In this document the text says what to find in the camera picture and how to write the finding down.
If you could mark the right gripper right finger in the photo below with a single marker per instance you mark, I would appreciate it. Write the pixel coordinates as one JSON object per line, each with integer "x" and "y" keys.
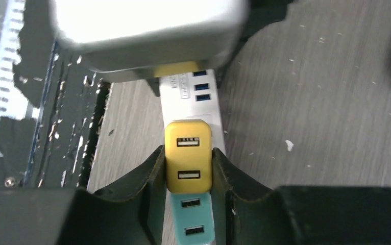
{"x": 247, "y": 212}

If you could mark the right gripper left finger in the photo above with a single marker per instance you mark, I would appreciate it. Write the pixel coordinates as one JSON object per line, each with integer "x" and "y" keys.
{"x": 129, "y": 210}

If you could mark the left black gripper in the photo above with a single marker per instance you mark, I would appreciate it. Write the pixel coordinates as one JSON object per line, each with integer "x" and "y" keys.
{"x": 259, "y": 13}

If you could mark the teal adapter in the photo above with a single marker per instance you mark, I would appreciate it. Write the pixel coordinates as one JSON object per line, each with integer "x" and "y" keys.
{"x": 193, "y": 218}

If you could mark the yellow adapter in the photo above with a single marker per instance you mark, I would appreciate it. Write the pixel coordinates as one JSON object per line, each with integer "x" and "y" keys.
{"x": 188, "y": 156}

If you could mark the white power strip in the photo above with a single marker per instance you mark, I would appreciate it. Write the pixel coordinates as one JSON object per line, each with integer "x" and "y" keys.
{"x": 192, "y": 95}

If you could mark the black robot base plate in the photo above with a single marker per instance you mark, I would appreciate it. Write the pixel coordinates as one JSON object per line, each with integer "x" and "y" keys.
{"x": 51, "y": 105}

